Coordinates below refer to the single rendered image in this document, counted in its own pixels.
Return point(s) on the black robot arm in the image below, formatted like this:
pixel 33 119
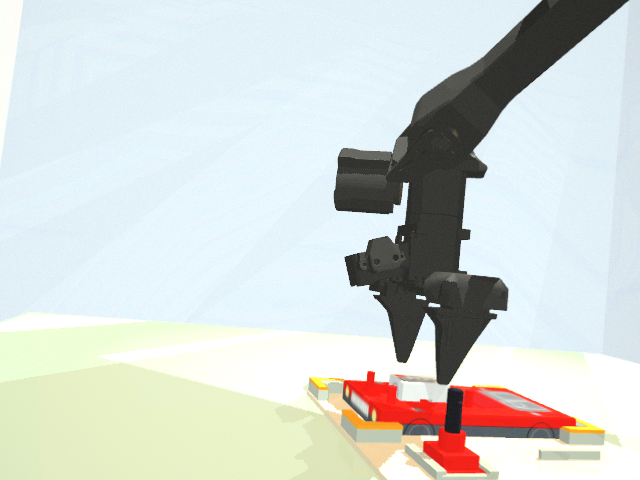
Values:
pixel 434 154

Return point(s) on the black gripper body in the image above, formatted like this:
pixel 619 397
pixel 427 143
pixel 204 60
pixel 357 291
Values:
pixel 442 282

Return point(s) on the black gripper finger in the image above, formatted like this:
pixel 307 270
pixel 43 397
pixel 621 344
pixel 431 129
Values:
pixel 405 317
pixel 455 334

